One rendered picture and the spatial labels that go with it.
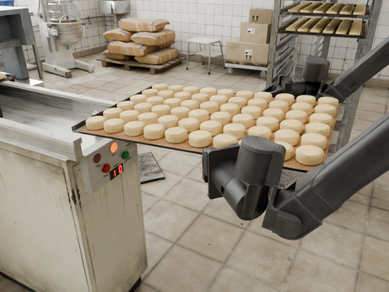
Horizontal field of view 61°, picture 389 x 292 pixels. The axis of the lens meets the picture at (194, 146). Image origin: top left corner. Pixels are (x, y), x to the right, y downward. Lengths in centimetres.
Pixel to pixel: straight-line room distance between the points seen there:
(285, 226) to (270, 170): 8
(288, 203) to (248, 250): 139
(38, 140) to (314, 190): 83
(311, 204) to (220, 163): 18
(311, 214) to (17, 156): 94
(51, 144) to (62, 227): 31
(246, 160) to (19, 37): 146
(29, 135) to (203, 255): 111
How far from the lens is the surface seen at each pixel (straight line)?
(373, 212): 237
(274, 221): 51
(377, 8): 181
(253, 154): 49
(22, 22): 176
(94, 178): 108
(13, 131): 118
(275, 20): 185
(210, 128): 74
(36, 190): 122
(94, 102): 129
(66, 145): 100
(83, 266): 129
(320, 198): 50
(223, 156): 59
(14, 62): 190
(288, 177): 223
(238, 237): 195
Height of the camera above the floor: 132
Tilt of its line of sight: 28 degrees down
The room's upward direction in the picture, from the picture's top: straight up
